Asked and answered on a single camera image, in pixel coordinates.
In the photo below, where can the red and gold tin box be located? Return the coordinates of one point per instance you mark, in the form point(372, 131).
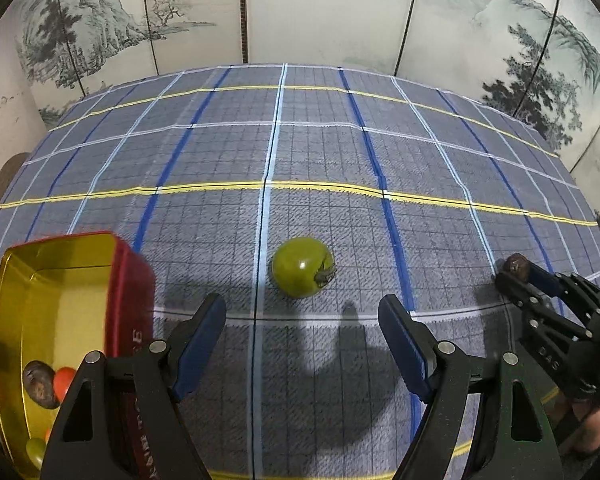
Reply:
point(65, 305)

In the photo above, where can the painted folding screen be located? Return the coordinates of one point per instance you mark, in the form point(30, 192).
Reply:
point(330, 10)

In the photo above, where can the red tomato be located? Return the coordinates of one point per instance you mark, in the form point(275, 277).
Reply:
point(64, 380)

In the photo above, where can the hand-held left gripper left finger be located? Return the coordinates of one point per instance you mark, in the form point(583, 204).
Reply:
point(202, 355)

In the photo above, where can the large brown wrinkled fruit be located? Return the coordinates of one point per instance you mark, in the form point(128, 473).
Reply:
point(39, 384)

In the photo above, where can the large green tomato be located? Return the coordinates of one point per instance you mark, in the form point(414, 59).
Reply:
point(36, 452)

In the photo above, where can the blue checked tablecloth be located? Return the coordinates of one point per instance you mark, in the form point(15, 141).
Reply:
point(330, 160)

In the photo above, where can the grey round millstone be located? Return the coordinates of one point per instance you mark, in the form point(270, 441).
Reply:
point(10, 175)

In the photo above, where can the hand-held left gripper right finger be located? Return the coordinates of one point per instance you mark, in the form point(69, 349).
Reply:
point(402, 355)

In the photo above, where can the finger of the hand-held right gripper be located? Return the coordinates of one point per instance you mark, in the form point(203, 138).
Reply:
point(542, 275)
point(517, 292)

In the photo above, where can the small green tomato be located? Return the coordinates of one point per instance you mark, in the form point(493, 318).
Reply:
point(297, 265)

